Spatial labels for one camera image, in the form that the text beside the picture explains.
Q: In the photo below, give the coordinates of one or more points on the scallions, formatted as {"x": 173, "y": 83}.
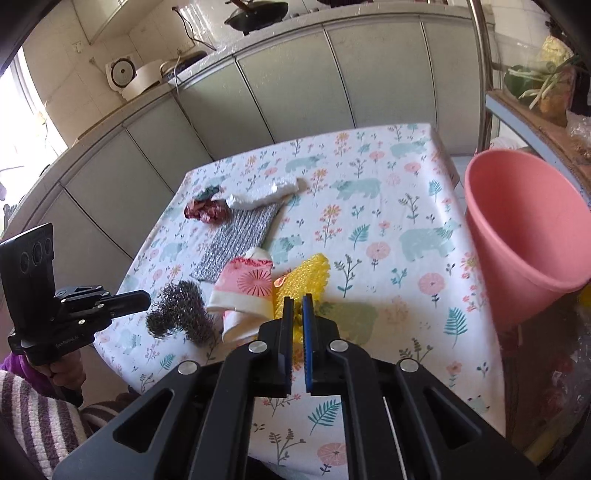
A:
{"x": 545, "y": 85}

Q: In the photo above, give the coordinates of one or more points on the metal storage rack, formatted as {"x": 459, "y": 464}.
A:
{"x": 485, "y": 83}

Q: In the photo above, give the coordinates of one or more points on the cauliflower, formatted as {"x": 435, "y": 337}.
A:
{"x": 554, "y": 48}

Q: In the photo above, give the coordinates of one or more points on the grey mesh cloth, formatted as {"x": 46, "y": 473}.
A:
{"x": 240, "y": 240}

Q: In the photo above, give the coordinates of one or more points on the person's left hand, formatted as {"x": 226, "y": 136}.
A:
{"x": 64, "y": 374}

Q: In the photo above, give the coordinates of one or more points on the steel wool scrubber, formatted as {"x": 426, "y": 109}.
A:
{"x": 180, "y": 309}

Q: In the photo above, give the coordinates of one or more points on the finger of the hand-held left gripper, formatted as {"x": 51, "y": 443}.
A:
{"x": 131, "y": 302}

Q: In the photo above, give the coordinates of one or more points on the yellow mesh sponge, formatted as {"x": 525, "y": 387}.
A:
{"x": 309, "y": 277}

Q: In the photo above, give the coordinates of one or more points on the person's left forearm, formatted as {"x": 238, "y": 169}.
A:
{"x": 37, "y": 415}

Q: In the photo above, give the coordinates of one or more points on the cardboard shelf liner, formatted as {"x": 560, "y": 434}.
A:
{"x": 545, "y": 134}

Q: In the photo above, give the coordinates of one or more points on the pink plastic bucket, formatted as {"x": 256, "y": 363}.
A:
{"x": 521, "y": 221}

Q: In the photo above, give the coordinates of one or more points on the grey-green kitchen cabinet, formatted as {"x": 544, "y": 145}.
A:
{"x": 295, "y": 92}

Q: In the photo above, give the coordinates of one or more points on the green pepper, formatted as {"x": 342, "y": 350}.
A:
{"x": 513, "y": 82}

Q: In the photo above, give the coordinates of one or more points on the white foam piece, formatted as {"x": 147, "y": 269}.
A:
{"x": 263, "y": 196}

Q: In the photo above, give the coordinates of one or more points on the black wok with lid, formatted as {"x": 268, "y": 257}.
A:
{"x": 256, "y": 14}

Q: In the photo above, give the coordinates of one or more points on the pink floral cloth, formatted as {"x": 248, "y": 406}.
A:
{"x": 244, "y": 286}

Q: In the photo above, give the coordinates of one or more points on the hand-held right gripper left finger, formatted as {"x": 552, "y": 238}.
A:
{"x": 287, "y": 337}

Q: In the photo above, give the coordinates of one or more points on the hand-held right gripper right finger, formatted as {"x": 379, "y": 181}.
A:
{"x": 308, "y": 341}

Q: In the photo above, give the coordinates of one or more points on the black electric cooker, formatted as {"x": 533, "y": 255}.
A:
{"x": 184, "y": 60}

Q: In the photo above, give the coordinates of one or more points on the foil wrapper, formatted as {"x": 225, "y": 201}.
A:
{"x": 207, "y": 210}

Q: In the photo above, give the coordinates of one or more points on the white rice cooker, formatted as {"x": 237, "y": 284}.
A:
{"x": 138, "y": 76}

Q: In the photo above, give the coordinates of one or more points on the glass bowl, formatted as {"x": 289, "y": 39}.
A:
{"x": 554, "y": 110}

